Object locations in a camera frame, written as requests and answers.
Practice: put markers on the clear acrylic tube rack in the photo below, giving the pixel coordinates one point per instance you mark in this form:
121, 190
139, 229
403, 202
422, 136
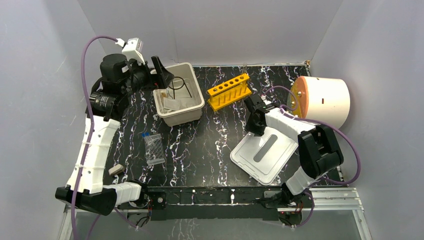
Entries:
154, 150

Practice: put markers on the white cylindrical centrifuge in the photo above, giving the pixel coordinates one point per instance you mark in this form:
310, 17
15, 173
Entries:
323, 99

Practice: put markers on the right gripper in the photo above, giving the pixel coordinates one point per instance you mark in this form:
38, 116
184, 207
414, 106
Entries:
249, 127

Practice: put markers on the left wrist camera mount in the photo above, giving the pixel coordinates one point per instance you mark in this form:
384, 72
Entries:
132, 49

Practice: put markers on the white bin lid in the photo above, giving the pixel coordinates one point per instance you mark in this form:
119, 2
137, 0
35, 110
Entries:
263, 157

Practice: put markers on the white plastic bin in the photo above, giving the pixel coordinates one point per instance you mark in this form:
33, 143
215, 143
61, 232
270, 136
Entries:
195, 104

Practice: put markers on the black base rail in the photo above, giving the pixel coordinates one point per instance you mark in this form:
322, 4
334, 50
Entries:
246, 202

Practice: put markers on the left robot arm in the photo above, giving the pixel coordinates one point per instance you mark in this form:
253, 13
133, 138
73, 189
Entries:
108, 100

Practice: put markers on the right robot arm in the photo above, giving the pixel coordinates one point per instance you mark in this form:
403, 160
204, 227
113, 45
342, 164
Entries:
319, 150

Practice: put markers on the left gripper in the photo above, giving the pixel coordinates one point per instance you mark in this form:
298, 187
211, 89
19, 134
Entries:
151, 73

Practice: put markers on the white plastic packet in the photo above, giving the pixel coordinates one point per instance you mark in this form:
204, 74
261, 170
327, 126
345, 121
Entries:
172, 105

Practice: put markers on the yellow test tube rack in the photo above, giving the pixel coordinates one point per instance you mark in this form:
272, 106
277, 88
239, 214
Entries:
229, 92

